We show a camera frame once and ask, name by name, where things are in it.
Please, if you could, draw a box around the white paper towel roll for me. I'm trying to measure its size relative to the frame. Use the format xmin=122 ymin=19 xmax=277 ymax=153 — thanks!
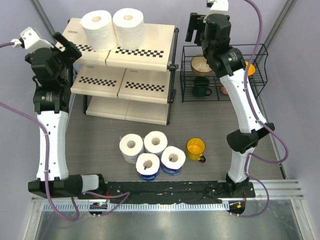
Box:
xmin=80 ymin=10 xmax=118 ymax=52
xmin=112 ymin=8 xmax=146 ymax=50
xmin=119 ymin=133 xmax=145 ymax=164

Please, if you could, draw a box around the blue paper roll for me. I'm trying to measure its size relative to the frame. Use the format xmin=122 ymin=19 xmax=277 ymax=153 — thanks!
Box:
xmin=160 ymin=146 xmax=186 ymax=176
xmin=135 ymin=153 xmax=160 ymax=181

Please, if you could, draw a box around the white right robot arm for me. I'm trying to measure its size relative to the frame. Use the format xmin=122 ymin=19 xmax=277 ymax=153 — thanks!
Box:
xmin=185 ymin=12 xmax=275 ymax=198

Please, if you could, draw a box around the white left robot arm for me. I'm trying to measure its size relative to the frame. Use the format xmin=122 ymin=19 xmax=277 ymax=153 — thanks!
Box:
xmin=20 ymin=27 xmax=107 ymax=200

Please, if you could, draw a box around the cream three-tier shelf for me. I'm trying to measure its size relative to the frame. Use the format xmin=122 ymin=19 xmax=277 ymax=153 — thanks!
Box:
xmin=62 ymin=18 xmax=179 ymax=125

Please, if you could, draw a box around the beige ceramic bowl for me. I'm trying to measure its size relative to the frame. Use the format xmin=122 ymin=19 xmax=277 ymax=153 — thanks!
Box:
xmin=191 ymin=54 xmax=213 ymax=77

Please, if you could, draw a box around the dark green mug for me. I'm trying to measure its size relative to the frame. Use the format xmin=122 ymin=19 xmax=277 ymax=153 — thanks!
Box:
xmin=192 ymin=76 xmax=212 ymax=98

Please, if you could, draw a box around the orange bowl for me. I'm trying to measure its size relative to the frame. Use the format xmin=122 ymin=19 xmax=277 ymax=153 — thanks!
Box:
xmin=245 ymin=61 xmax=256 ymax=77

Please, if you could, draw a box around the pink mug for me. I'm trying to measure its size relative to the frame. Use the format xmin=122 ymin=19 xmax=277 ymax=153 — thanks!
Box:
xmin=220 ymin=85 xmax=228 ymax=95

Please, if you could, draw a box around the yellow mug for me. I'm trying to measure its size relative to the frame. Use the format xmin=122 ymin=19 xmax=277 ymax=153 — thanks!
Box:
xmin=185 ymin=137 xmax=207 ymax=163

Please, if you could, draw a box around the floral print paper roll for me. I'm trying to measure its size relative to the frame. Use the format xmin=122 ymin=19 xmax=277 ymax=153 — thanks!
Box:
xmin=143 ymin=131 xmax=168 ymax=158

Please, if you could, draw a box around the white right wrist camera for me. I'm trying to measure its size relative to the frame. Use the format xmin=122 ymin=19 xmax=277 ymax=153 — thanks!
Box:
xmin=206 ymin=0 xmax=229 ymax=15

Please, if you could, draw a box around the black wire rack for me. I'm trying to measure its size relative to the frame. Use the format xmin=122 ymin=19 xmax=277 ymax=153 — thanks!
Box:
xmin=180 ymin=43 xmax=269 ymax=102

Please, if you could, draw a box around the white slotted cable duct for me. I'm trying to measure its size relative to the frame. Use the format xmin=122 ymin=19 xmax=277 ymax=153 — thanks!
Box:
xmin=42 ymin=201 xmax=230 ymax=213

